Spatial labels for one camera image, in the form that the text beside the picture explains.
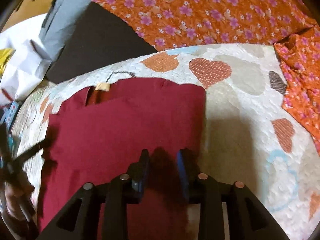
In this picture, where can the maroon shirt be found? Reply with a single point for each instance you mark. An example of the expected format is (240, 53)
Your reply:
(112, 130)

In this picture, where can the heart print quilt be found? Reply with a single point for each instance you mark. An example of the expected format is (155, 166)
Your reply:
(237, 105)

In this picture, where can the teal box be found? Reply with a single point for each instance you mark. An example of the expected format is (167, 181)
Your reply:
(11, 143)

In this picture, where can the yellow plastic bag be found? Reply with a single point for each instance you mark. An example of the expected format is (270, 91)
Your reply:
(5, 60)

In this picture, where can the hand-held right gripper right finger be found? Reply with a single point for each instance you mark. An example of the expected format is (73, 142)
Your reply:
(180, 167)

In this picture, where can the person's left hand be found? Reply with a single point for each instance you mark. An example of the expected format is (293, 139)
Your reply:
(11, 197)

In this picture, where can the dark brown cushion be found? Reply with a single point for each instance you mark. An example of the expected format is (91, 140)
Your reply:
(100, 45)

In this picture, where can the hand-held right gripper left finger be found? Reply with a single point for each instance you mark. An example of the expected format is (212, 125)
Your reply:
(143, 166)

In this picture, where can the orange floral cloth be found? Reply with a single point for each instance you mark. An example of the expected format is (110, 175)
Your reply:
(200, 12)

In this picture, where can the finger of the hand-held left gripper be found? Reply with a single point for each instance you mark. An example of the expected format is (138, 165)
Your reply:
(3, 145)
(32, 150)

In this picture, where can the blue dotted box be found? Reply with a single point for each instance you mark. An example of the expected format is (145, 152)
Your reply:
(13, 110)

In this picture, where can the grey zip bag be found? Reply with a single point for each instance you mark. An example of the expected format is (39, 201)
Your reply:
(62, 22)

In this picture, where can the white paper bag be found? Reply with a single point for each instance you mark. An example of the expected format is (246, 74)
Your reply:
(22, 72)

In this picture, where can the white sheet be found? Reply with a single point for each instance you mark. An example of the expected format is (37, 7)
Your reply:
(20, 30)

